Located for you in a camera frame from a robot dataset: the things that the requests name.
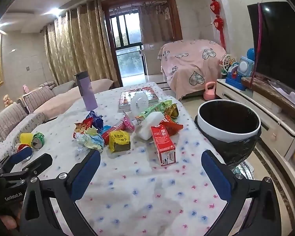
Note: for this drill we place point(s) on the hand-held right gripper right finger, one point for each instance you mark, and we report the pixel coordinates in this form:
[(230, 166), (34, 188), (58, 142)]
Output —
[(216, 177)]

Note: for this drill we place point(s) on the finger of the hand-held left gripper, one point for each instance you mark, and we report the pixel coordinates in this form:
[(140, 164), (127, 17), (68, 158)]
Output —
[(40, 161), (21, 155)]

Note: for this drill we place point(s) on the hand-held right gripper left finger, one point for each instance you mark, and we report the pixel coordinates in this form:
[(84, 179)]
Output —
[(85, 173)]

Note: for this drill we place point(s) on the white bin with black bag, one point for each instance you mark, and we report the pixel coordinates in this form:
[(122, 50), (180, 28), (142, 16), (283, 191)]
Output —
[(226, 135)]

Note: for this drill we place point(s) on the blue wrapper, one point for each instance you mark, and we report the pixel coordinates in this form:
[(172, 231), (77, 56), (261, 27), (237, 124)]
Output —
[(95, 120)]

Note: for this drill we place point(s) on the green drink carton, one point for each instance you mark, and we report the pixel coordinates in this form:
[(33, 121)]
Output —
[(150, 111)]

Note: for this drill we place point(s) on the person's left hand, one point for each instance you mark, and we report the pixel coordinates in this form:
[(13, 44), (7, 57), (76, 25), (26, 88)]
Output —
[(9, 225)]

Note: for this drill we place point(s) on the yellow cup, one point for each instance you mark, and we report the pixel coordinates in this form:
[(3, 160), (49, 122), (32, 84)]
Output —
[(26, 138)]

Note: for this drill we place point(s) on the green drink can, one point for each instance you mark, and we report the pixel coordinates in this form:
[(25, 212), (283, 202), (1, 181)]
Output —
[(38, 140)]

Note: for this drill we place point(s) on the pale green crumpled wrapper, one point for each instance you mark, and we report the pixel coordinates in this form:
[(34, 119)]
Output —
[(92, 140)]

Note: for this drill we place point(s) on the striped pink cushion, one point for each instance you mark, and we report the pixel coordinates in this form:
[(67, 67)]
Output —
[(39, 98), (11, 119)]

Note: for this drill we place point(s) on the orange cartoon wrapper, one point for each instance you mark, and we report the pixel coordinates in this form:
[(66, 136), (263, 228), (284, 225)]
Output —
[(82, 126)]

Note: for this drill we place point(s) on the yellow snack packet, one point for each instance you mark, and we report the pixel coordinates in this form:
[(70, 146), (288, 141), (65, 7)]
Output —
[(119, 140)]

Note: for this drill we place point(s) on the small teddy bear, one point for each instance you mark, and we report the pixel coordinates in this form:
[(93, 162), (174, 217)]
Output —
[(7, 100)]

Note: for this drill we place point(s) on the pink stick packet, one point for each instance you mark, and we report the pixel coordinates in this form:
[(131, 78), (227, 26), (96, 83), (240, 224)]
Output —
[(120, 125)]

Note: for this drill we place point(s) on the pink sofa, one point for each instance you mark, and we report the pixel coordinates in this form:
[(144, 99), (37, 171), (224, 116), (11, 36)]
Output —
[(59, 100)]

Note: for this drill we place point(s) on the red drink carton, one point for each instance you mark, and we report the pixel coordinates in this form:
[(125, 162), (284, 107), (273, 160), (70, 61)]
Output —
[(162, 142)]

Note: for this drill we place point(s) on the red snack wrapper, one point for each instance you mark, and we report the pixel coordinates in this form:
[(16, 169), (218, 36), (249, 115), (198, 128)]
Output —
[(173, 127)]

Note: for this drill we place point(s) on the small pink plush toy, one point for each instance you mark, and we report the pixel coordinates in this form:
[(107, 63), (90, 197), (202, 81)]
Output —
[(26, 88)]

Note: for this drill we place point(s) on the gold foil packet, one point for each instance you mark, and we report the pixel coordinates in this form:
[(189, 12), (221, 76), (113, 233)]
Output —
[(173, 111)]

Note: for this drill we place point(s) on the purple thermos bottle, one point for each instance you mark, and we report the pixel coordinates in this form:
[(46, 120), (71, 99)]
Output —
[(87, 93)]

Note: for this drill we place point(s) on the white foam block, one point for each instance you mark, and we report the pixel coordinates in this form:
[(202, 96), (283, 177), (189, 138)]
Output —
[(150, 125)]

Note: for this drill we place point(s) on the white television cabinet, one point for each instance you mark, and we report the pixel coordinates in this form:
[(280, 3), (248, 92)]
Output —
[(248, 100)]

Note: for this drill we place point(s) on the pink kettlebell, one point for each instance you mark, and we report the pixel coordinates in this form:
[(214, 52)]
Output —
[(209, 94)]

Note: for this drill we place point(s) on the white ribbed round disc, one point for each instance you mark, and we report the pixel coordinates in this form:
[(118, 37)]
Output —
[(139, 102)]

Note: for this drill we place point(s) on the blue toy machine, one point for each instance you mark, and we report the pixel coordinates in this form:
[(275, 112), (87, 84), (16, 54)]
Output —
[(236, 78)]

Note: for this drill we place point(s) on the thick colourful cover book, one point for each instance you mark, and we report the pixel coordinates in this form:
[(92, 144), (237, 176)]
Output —
[(148, 94)]

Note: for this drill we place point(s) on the toy ferris wheel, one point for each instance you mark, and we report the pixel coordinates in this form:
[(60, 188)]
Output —
[(227, 61)]

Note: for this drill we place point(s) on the pink heart print blanket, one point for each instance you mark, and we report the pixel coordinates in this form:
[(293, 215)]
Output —
[(191, 61)]

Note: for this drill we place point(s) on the beige patterned curtains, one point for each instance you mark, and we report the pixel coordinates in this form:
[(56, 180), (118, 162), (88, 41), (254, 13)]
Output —
[(76, 41)]

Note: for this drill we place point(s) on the glass balcony door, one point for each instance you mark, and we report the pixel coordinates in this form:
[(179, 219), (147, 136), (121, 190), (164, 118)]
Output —
[(127, 34)]

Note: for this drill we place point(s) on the black flat television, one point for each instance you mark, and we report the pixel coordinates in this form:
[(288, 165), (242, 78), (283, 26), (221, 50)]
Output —
[(280, 41)]

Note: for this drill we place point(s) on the red hanging decoration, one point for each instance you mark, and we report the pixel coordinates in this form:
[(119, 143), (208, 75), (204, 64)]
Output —
[(215, 7)]

